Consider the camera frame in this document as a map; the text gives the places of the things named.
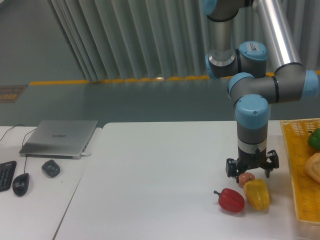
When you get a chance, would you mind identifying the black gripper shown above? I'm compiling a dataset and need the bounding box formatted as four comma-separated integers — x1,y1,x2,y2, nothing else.
225,147,279,183

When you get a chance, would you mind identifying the yellow bell pepper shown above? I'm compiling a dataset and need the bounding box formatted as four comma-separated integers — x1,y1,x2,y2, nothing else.
243,178,270,211

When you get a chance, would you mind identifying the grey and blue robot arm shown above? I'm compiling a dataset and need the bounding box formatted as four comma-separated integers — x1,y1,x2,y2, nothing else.
201,0,320,179

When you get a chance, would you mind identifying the red bell pepper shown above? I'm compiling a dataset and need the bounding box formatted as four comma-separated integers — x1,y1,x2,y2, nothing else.
213,188,245,213

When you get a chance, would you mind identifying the yellow woven basket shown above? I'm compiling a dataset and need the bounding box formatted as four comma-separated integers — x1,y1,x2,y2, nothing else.
280,118,320,224

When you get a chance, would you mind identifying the green bell pepper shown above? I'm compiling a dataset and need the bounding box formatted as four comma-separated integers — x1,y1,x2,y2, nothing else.
307,128,320,151

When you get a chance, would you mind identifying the brown egg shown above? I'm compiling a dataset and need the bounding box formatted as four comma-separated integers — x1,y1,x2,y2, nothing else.
238,172,256,188

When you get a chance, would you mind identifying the beige bread loaf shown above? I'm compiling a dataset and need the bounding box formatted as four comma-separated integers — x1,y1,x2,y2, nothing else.
304,152,320,183

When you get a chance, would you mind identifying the silver closed laptop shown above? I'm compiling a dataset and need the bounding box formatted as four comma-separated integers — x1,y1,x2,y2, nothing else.
19,120,98,159

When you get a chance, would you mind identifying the small black device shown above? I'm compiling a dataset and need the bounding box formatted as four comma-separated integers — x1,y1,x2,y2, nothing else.
41,159,61,178

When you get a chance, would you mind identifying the black computer mouse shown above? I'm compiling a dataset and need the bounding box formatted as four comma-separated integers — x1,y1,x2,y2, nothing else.
12,173,30,197

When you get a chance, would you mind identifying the black keyboard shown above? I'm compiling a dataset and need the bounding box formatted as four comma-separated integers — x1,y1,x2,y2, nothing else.
0,160,17,192

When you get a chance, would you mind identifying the black mouse cable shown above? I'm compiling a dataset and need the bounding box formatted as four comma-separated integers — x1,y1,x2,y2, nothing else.
21,127,38,174

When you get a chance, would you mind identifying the black laptop cable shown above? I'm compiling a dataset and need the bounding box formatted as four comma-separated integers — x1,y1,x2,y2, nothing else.
0,124,26,142

